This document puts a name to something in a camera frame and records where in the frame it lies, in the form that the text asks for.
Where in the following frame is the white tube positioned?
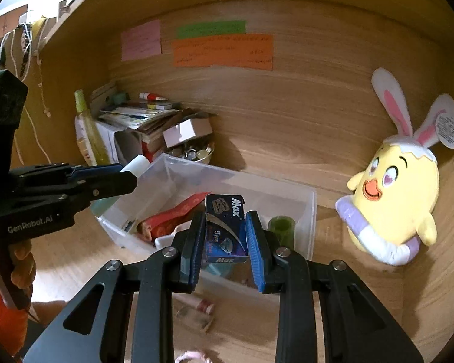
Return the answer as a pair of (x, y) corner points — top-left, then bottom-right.
(119, 155), (151, 179)

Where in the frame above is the green paper note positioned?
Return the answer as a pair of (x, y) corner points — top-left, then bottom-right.
(176, 20), (246, 39)

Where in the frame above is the red book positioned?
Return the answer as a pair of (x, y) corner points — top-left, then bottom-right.
(142, 140), (167, 163)

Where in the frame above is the white folded paper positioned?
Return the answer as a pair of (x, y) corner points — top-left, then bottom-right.
(76, 117), (142, 165)

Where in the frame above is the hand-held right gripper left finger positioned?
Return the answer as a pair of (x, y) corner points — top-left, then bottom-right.
(23, 210), (207, 363)

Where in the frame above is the small pink tube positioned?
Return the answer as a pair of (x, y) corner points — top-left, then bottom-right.
(174, 295), (216, 314)

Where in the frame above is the orange paper note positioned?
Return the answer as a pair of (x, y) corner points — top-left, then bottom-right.
(172, 34), (274, 71)

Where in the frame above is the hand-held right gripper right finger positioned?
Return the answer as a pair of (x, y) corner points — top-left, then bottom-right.
(245, 210), (426, 363)

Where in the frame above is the yellow chick plush toy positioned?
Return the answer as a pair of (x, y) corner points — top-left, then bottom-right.
(335, 67), (454, 266)

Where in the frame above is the person's orange clothing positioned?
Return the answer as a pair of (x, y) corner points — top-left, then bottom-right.
(0, 268), (29, 348)

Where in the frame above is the small blue box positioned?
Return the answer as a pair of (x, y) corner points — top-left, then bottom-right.
(204, 194), (249, 264)

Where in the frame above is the pink paper note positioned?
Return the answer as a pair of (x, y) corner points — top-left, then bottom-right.
(120, 20), (163, 62)

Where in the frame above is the red and white marker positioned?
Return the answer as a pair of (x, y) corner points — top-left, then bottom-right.
(138, 91), (171, 101)

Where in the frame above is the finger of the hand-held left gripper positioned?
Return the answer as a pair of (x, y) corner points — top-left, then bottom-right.
(15, 171), (139, 217)
(9, 162), (122, 187)

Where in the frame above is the small white cardboard box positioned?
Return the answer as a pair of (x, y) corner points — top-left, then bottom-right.
(163, 118), (213, 148)

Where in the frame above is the white item in bin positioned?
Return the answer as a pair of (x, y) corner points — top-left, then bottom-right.
(153, 223), (192, 250)

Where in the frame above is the white hanging cord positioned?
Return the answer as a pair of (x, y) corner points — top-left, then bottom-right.
(23, 19), (53, 159)

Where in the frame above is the yellow-green spray bottle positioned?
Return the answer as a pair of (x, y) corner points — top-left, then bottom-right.
(74, 90), (110, 167)

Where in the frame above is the stack of books and papers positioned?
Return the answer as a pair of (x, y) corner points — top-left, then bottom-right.
(91, 83), (186, 148)

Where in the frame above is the red packet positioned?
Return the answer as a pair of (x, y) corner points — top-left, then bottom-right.
(138, 193), (207, 240)

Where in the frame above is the person's left hand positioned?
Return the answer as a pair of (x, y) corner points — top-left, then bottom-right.
(8, 240), (36, 299)

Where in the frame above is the green pump bottle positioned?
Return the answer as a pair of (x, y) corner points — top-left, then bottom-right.
(268, 215), (296, 248)

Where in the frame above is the pink and white item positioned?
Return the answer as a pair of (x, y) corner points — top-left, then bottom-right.
(174, 351), (212, 363)

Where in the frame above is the clear plastic bin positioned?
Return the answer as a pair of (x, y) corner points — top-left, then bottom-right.
(96, 154), (317, 292)

